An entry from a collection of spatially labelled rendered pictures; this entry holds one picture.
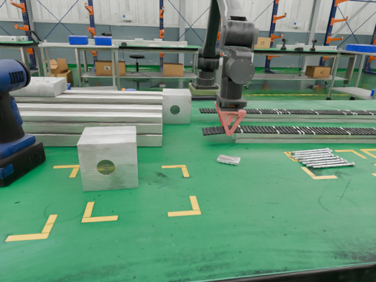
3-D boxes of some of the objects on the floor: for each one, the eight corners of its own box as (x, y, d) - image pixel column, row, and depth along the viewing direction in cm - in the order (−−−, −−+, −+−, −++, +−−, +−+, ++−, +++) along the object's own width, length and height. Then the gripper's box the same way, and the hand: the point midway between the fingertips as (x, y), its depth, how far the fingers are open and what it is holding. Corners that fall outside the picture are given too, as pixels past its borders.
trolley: (324, 102, 471) (338, 40, 433) (350, 101, 483) (366, 41, 446) (375, 120, 378) (399, 43, 340) (406, 118, 391) (432, 44, 353)
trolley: (118, 103, 419) (114, 32, 381) (123, 112, 372) (119, 33, 334) (44, 107, 384) (31, 30, 346) (40, 118, 337) (24, 30, 299)
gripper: (251, 79, 65) (243, 139, 71) (240, 72, 74) (234, 125, 80) (223, 78, 64) (217, 139, 70) (216, 71, 74) (212, 125, 80)
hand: (227, 128), depth 75 cm, fingers closed on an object, 5 cm apart
